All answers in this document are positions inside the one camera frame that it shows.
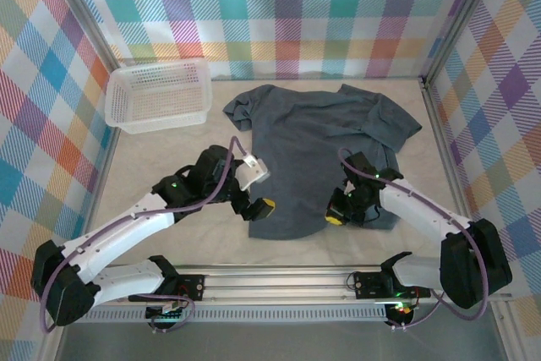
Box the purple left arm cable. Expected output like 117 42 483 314
39 135 254 335

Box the white perforated plastic basket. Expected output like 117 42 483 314
104 57 213 136

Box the slotted gray cable duct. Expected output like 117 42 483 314
67 308 390 324

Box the aluminium frame floor bar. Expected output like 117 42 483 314
420 77 527 361
40 126 122 361

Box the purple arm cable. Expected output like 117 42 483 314
39 135 254 335
337 147 489 332

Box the gray t-shirt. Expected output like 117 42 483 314
222 83 424 243

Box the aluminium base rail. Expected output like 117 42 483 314
96 263 512 307

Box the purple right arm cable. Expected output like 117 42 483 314
337 147 489 332

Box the aluminium frame post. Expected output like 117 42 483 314
420 0 504 83
44 0 122 64

